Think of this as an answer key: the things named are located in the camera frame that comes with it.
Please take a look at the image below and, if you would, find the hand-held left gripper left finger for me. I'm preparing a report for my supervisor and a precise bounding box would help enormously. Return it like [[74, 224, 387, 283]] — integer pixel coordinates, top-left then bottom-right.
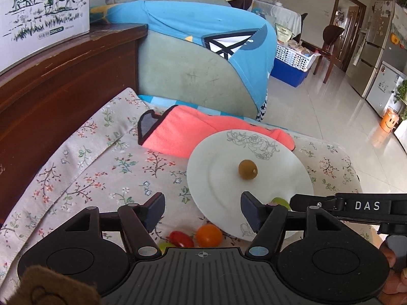
[[64, 192, 166, 260]]

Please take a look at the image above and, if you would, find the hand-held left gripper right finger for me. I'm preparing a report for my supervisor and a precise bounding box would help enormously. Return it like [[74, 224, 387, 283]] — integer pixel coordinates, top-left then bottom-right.
[[241, 191, 345, 258]]

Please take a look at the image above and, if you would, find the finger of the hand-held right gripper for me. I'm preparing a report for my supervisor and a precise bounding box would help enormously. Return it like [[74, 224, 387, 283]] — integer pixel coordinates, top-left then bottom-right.
[[291, 194, 338, 212]]

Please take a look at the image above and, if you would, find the red cherry tomato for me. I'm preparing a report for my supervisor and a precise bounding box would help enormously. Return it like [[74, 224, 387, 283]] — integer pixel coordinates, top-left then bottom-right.
[[168, 230, 194, 248]]

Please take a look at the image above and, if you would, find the brown longan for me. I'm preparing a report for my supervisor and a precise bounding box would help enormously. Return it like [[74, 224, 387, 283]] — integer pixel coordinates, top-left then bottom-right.
[[238, 160, 258, 181]]

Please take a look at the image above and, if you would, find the white floral-print plate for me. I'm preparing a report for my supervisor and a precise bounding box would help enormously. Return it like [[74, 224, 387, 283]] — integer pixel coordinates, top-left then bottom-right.
[[186, 129, 314, 239]]

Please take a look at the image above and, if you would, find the small orange tangerine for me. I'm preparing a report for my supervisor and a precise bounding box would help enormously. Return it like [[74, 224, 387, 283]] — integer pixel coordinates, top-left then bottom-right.
[[195, 224, 223, 247]]

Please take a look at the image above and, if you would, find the person's right hand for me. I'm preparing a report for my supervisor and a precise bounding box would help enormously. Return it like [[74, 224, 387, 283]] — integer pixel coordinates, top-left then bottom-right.
[[380, 235, 407, 296]]

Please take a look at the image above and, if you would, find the floral cloth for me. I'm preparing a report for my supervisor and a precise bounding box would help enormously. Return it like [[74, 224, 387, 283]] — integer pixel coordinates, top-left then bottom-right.
[[0, 87, 372, 293]]

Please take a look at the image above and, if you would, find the pink towel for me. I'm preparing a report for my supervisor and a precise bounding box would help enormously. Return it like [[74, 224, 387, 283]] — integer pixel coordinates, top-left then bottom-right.
[[138, 105, 296, 159]]

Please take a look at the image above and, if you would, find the orange smiley bin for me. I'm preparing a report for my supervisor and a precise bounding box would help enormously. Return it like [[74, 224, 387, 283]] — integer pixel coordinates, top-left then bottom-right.
[[380, 108, 399, 131]]

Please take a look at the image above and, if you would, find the green potted plant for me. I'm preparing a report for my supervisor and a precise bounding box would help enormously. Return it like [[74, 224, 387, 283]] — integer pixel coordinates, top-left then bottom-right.
[[393, 79, 407, 115]]

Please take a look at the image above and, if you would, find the white small freezer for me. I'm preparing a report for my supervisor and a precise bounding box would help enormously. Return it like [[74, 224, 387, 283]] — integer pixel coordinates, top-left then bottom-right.
[[367, 60, 407, 116]]

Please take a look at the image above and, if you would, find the blue plastic bin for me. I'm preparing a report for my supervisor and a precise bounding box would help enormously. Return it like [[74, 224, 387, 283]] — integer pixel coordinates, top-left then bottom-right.
[[270, 58, 310, 87]]

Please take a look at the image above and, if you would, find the brown plush toy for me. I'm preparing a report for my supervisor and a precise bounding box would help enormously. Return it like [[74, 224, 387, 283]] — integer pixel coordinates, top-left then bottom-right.
[[6, 265, 102, 305]]

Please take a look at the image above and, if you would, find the brown wooden side cabinet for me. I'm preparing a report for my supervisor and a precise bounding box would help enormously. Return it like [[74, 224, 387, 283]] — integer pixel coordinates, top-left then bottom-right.
[[0, 24, 148, 226]]

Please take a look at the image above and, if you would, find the grey-green sofa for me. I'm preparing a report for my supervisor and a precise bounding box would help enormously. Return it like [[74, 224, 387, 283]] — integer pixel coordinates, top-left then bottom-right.
[[98, 0, 271, 118]]

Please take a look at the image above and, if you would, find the white plastic basket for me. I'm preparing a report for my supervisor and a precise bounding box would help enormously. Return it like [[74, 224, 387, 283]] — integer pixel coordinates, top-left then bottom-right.
[[275, 41, 322, 70]]

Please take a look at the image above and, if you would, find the silver refrigerator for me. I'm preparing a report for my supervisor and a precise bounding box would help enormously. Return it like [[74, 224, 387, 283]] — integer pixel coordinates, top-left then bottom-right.
[[346, 0, 395, 97]]

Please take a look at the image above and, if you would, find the wooden chair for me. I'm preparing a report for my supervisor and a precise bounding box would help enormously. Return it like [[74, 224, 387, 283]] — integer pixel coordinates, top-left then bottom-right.
[[313, 25, 345, 83]]

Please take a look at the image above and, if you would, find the beige bag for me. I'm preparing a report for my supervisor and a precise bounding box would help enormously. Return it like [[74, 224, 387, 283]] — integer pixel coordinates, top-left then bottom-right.
[[276, 24, 293, 43]]

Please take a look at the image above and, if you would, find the wooden door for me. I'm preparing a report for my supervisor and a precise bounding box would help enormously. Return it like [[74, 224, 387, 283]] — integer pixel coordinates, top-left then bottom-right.
[[331, 0, 366, 72]]

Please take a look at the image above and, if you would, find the table with white cloth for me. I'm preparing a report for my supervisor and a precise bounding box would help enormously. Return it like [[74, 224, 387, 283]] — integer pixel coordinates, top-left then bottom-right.
[[254, 0, 302, 35]]

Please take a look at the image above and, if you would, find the blue printed cloth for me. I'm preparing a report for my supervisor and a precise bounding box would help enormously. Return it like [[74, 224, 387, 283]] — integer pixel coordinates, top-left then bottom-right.
[[91, 1, 277, 121]]

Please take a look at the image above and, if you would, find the white cow-print milk carton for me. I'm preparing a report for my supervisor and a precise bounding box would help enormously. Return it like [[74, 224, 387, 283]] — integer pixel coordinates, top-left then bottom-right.
[[0, 0, 91, 73]]

